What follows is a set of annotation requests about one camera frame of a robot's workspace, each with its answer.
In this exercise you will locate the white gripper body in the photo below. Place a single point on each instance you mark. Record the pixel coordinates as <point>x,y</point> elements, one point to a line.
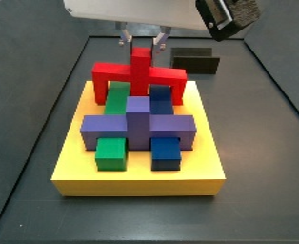
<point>170,13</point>

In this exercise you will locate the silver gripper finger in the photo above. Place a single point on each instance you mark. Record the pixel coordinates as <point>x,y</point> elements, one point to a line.
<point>159,42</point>
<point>126,38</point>

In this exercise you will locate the blue bar block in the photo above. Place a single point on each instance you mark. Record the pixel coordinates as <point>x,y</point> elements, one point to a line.
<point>165,148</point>

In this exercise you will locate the yellow base board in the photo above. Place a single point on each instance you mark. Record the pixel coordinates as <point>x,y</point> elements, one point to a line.
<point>201,176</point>

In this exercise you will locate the green bar block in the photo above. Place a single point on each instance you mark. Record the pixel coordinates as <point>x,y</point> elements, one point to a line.
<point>111,149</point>

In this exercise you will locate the purple cross-shaped block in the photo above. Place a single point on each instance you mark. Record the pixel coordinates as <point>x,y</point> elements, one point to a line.
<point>139,126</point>

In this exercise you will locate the black angle bracket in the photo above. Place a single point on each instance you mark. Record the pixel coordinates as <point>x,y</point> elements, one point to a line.
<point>197,60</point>

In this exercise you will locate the red cross-shaped block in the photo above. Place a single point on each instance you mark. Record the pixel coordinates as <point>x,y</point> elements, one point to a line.
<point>140,74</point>

